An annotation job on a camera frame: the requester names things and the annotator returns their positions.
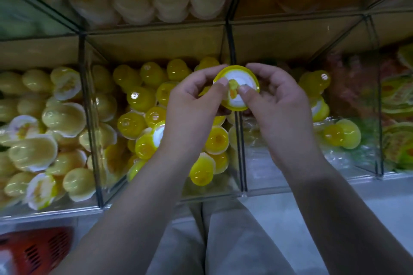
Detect person's left hand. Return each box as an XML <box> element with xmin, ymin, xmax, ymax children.
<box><xmin>158</xmin><ymin>64</ymin><xmax>231</xmax><ymax>164</ymax></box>

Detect person's right hand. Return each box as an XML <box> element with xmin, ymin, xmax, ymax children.
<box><xmin>237</xmin><ymin>62</ymin><xmax>325</xmax><ymax>177</ymax></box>

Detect pile of yellow jelly cups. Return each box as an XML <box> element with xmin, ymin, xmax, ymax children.
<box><xmin>111</xmin><ymin>58</ymin><xmax>236</xmax><ymax>187</ymax></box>

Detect single yellow jelly cup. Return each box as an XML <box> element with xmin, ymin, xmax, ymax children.
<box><xmin>213</xmin><ymin>64</ymin><xmax>262</xmax><ymax>113</ymax></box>

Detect pile of pastel jelly cups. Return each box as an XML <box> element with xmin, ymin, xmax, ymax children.
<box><xmin>293</xmin><ymin>68</ymin><xmax>362</xmax><ymax>151</ymax></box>

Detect pile of pale yellow jelly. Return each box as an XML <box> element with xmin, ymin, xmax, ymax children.
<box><xmin>0</xmin><ymin>65</ymin><xmax>120</xmax><ymax>211</ymax></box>

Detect pile of green jelly cups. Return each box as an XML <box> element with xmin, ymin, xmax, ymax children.
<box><xmin>0</xmin><ymin>0</ymin><xmax>72</xmax><ymax>40</ymax></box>

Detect person's right forearm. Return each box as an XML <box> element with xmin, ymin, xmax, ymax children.
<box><xmin>284</xmin><ymin>156</ymin><xmax>413</xmax><ymax>275</ymax></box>

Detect person's left forearm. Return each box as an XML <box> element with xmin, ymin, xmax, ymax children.
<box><xmin>52</xmin><ymin>149</ymin><xmax>207</xmax><ymax>275</ymax></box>

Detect light grey shorts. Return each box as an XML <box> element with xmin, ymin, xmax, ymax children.
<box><xmin>145</xmin><ymin>201</ymin><xmax>298</xmax><ymax>275</ymax></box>

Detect dark red object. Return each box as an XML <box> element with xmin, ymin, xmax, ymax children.
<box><xmin>0</xmin><ymin>226</ymin><xmax>75</xmax><ymax>275</ymax></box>

